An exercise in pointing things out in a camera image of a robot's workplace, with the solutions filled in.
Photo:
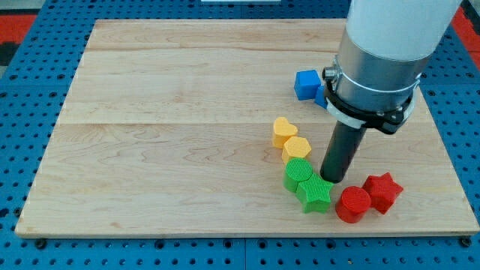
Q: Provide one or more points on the yellow hexagon block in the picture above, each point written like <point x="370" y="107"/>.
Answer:
<point x="295" y="147"/>

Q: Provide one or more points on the red cylinder block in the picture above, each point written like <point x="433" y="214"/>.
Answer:
<point x="352" y="205"/>

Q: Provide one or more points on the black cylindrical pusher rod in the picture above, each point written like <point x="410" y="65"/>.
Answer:
<point x="341" y="150"/>

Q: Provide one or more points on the blue cube block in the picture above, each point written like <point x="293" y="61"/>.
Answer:
<point x="307" y="84"/>

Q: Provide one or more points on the green cylinder block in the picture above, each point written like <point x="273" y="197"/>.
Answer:
<point x="297" y="170"/>

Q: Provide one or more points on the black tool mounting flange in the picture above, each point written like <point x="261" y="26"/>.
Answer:
<point x="359" y="107"/>

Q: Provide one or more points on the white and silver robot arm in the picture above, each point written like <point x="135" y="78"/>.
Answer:
<point x="372" y="81"/>

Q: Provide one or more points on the blue block behind arm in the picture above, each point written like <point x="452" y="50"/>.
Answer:
<point x="320" y="99"/>

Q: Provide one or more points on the green star block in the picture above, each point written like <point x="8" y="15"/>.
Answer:
<point x="314" y="194"/>

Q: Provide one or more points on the red star block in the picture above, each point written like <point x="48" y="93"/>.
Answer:
<point x="383" y="191"/>

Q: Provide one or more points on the light wooden board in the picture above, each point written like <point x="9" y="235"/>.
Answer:
<point x="166" y="132"/>

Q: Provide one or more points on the yellow heart block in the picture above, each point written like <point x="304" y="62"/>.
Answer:
<point x="282" y="131"/>

